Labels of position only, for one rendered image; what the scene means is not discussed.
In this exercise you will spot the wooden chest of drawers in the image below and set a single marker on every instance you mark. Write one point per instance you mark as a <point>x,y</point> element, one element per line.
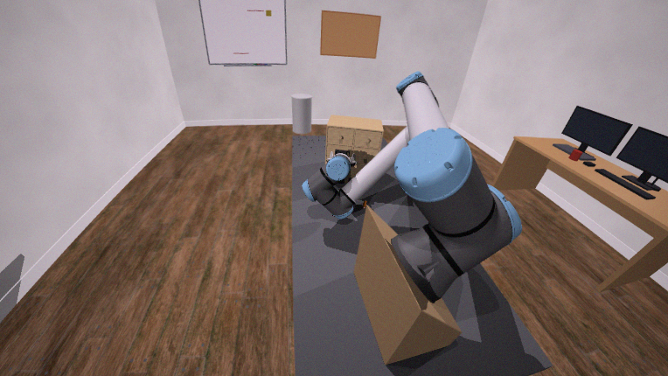
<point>349,122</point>

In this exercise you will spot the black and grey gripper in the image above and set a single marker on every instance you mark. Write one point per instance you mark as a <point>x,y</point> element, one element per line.
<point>353,162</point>

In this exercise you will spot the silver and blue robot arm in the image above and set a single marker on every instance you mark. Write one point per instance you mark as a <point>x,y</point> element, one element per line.
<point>436,169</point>

